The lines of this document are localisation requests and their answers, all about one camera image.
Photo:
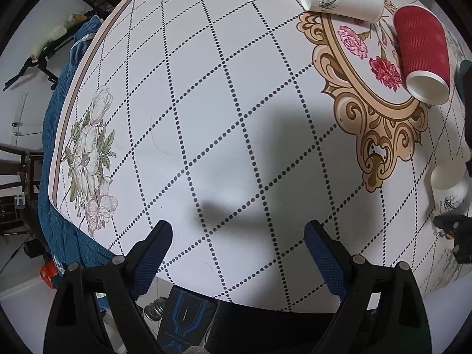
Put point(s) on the red ribbed paper cup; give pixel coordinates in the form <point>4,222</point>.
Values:
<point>422,44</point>

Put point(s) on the floral printed tablecloth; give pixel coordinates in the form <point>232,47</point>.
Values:
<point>221,118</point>

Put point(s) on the black stand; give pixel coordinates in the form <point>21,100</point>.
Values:
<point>35,64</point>

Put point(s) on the brown wooden chair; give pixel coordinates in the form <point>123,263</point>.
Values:
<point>25,177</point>

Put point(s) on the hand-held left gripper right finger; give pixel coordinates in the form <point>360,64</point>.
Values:
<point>324,265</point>

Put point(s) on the metal dumbbell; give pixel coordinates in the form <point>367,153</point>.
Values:
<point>154,309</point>

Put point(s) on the blue textured cloth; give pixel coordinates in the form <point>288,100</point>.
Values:
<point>59,210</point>

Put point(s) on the dark teal object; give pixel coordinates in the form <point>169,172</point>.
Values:
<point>465,79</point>

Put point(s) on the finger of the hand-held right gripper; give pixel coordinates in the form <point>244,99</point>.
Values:
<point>451,224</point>

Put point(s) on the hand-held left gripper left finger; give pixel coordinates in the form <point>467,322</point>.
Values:
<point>149,265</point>

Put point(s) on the orange object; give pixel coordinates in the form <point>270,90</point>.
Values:
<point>48,271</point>

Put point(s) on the small white paper cup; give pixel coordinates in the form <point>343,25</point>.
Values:
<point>448,188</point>

